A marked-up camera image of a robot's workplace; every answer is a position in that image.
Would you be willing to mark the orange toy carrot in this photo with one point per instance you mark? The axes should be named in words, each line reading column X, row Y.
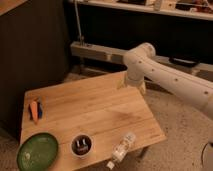
column 34, row 111

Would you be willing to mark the blue toy piece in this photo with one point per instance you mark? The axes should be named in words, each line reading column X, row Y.
column 40, row 111

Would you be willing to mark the metal vertical pole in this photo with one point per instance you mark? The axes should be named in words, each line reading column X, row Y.
column 81, row 38

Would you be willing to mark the grey metal beam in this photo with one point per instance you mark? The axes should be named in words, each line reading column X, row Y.
column 115, row 55

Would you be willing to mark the cluttered upper shelf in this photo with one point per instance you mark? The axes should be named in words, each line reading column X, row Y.
column 164, row 7

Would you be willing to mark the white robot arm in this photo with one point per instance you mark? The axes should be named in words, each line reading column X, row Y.
column 140, row 63

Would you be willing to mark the wooden table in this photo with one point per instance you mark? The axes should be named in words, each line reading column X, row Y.
column 97, row 108

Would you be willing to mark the green round plate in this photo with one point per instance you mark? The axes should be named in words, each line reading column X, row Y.
column 38, row 152

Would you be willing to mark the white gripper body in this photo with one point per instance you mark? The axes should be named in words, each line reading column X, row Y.
column 126, row 81

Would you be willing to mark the clear plastic bottle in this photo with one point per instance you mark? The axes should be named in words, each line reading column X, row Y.
column 121, row 150

